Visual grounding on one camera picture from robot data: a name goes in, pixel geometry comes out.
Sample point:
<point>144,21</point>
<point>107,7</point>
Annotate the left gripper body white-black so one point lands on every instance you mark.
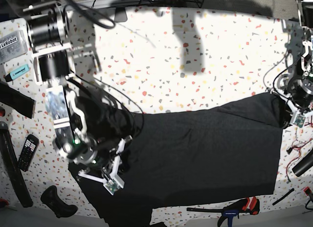
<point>297,115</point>

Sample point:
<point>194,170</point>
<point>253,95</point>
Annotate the right gripper body white-black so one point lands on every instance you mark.
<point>104,166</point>

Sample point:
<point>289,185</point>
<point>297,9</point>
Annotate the dark grey T-shirt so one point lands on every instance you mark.
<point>189,158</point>

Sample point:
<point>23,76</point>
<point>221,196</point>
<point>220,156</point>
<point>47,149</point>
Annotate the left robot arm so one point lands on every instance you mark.
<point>294,85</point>

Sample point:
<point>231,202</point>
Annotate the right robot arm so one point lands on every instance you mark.
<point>86,131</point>

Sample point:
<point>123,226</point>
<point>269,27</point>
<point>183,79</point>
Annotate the black cylinder right edge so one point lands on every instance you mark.
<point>304,165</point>

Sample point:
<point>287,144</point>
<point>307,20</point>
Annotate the black game controller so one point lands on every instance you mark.
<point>51,199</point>

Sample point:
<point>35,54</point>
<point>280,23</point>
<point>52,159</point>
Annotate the small black stick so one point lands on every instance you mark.
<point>283,197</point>

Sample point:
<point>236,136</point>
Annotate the red object right edge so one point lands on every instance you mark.
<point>309,193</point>

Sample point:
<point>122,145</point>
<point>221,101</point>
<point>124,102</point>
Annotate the black remote control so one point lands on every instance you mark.
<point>29,148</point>

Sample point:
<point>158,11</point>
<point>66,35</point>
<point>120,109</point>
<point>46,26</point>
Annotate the long black tube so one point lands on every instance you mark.
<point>11,167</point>

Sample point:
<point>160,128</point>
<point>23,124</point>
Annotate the red object bottom left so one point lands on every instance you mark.
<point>3,203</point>

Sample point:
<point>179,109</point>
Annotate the black folded cloth strip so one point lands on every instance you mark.
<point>16,100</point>

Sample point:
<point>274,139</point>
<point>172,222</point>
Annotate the turquoise highlighter pen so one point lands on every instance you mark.
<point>17,73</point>

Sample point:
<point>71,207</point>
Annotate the grey monitor stand base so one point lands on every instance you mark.
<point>120,15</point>

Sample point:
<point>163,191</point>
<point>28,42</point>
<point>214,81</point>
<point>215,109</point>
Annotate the clear LeRobot parts box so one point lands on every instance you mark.
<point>12,45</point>

